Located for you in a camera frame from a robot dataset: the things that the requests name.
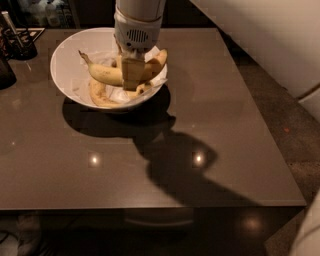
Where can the large yellow banana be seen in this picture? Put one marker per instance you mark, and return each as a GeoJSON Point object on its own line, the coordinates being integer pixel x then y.
{"type": "Point", "coordinates": [113, 75]}

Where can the yellow banana at bowl bottom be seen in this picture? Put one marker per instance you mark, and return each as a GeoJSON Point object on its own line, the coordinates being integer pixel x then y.
{"type": "Point", "coordinates": [97, 91]}

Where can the white bottles in background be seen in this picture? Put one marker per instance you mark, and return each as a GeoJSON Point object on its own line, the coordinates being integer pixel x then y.
{"type": "Point", "coordinates": [48, 13]}

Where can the white ceramic bowl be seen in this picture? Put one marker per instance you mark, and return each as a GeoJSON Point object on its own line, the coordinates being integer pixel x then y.
{"type": "Point", "coordinates": [68, 70]}

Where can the small spotted banana right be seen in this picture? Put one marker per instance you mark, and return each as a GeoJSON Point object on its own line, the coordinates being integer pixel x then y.
{"type": "Point", "coordinates": [139, 90]}

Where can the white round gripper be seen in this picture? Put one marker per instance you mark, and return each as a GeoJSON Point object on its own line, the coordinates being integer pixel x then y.
{"type": "Point", "coordinates": [137, 34]}

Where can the white paper bowl liner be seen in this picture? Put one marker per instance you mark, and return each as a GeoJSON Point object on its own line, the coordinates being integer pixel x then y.
{"type": "Point", "coordinates": [115, 93]}

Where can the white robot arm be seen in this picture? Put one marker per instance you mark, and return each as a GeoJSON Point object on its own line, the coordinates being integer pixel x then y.
{"type": "Point", "coordinates": [237, 143]}

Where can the black wire pen holder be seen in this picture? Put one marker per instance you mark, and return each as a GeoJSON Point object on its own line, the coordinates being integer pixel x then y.
{"type": "Point", "coordinates": [19, 44]}

